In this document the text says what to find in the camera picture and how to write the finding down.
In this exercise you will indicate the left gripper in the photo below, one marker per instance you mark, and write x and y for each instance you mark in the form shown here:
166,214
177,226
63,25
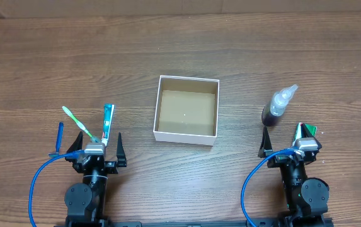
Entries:
96,161

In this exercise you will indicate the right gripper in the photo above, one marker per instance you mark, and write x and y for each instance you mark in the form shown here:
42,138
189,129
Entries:
289,161

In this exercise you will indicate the green soap bar pack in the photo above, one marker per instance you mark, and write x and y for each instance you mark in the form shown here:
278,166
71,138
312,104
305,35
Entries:
309,128

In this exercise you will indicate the pump soap bottle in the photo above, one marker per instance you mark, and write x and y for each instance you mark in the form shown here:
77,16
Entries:
275,108

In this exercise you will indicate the toothpaste tube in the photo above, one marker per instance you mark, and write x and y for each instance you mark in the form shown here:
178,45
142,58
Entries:
107,122

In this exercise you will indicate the blue razor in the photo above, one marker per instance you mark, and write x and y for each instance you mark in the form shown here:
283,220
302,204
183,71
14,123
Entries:
58,141

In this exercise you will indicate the green toothbrush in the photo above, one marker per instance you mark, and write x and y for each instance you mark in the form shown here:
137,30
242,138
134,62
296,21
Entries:
80,125

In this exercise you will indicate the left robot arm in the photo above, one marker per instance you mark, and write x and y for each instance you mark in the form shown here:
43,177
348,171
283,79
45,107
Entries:
85,201

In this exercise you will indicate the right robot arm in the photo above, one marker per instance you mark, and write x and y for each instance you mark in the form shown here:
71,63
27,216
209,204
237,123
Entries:
307,198

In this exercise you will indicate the white cardboard box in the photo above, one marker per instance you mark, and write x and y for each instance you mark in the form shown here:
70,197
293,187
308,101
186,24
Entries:
187,110

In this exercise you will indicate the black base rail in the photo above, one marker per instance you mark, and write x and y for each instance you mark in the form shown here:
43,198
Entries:
262,222

